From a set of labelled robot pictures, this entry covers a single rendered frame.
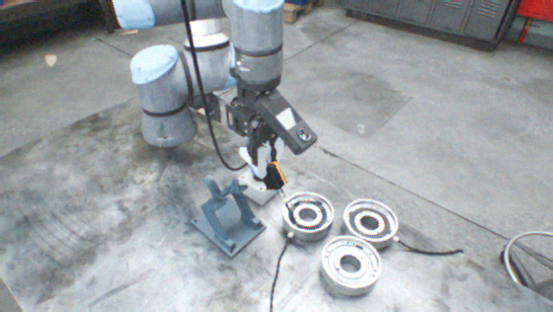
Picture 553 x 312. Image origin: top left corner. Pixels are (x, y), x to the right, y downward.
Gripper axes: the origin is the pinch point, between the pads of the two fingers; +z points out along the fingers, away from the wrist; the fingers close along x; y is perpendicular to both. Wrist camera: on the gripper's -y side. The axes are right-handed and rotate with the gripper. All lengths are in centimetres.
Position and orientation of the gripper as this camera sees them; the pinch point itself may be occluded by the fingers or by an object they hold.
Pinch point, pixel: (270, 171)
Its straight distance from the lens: 67.4
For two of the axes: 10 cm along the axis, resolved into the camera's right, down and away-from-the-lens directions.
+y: -7.4, -4.4, 5.1
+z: 0.0, 7.6, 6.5
